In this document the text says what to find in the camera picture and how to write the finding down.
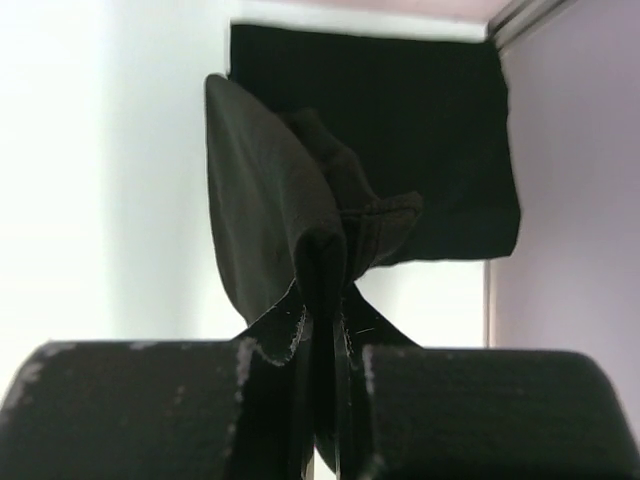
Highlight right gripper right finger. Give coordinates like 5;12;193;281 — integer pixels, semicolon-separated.
329;282;634;480

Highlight folded black t shirt with logo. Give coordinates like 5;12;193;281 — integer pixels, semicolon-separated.
230;24;521;263

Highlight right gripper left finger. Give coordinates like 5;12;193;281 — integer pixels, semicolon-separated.
0;279;317;480

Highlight right vertical aluminium post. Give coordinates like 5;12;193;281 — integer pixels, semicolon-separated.
487;0;574;50

